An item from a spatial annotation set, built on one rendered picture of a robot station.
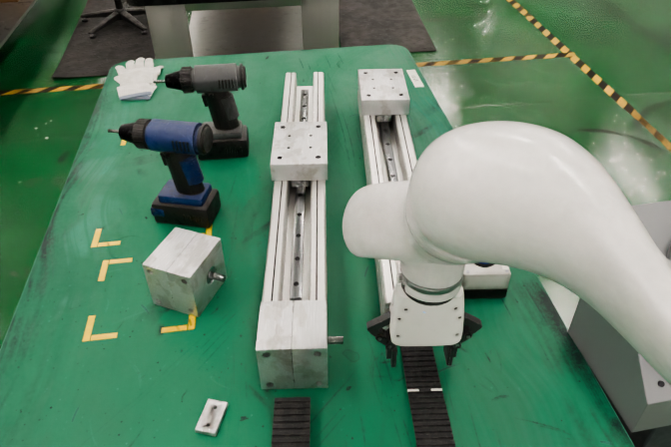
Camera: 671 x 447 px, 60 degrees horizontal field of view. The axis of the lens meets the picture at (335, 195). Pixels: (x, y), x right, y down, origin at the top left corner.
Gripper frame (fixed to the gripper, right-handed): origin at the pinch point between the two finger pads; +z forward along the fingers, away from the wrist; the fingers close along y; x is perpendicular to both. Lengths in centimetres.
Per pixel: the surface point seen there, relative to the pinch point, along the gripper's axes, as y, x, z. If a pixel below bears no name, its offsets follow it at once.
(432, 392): 1.1, -5.9, 1.3
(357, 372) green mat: -9.5, -1.0, 3.0
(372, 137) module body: -3, 53, -5
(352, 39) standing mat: 5, 310, 79
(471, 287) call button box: 10.6, 13.4, 0.2
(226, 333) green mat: -30.6, 7.1, 3.0
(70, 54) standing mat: -174, 293, 79
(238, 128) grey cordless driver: -34, 61, -4
